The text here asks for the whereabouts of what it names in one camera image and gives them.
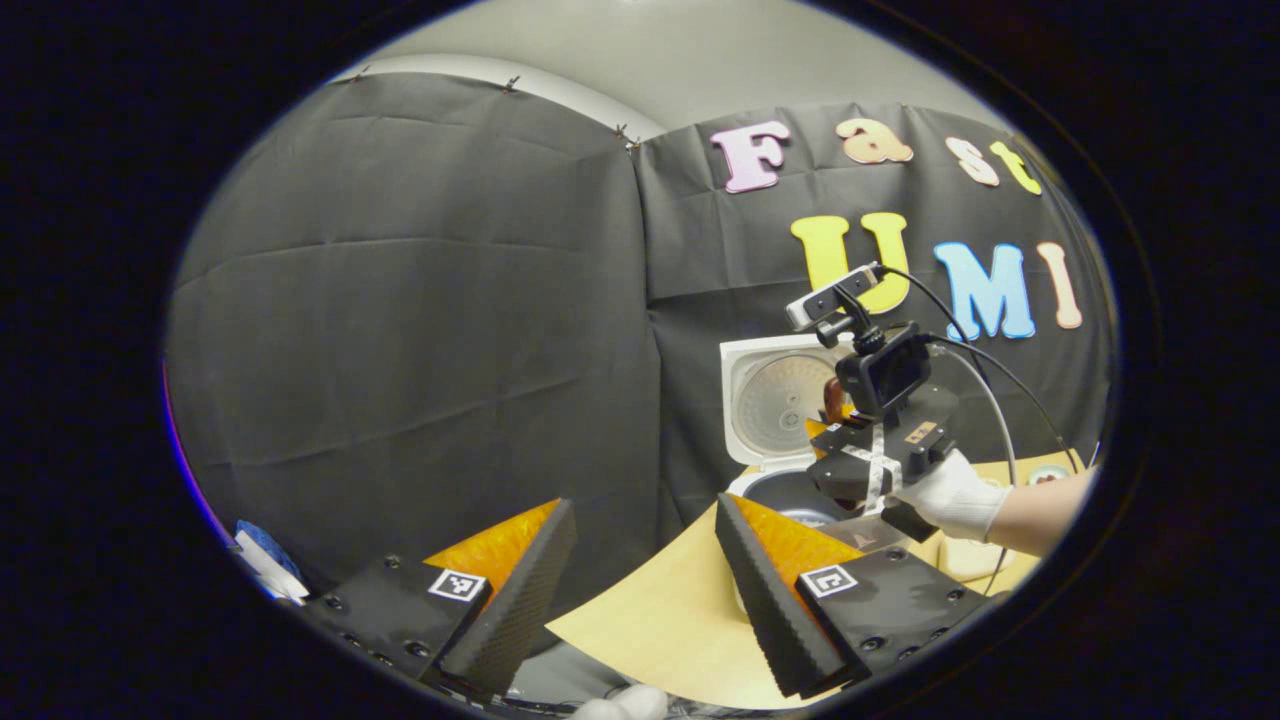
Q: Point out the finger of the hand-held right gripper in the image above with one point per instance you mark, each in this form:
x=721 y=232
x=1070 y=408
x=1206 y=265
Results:
x=828 y=430

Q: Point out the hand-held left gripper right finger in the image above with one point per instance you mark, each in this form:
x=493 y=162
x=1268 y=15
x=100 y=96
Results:
x=770 y=620

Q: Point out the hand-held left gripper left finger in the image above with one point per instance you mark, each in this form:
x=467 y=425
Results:
x=510 y=610

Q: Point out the dark wooden spoon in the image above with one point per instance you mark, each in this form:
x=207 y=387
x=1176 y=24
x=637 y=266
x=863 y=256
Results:
x=832 y=400

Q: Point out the white rice cooker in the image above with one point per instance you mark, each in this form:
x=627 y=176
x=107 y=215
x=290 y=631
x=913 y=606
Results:
x=775 y=400

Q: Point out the pale green plate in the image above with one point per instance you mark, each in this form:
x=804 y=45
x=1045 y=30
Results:
x=1047 y=475

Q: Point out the blue and white cloth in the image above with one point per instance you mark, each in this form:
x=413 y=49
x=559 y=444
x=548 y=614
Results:
x=265 y=550

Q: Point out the black backdrop cloth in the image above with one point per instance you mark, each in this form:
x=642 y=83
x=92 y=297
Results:
x=400 y=300

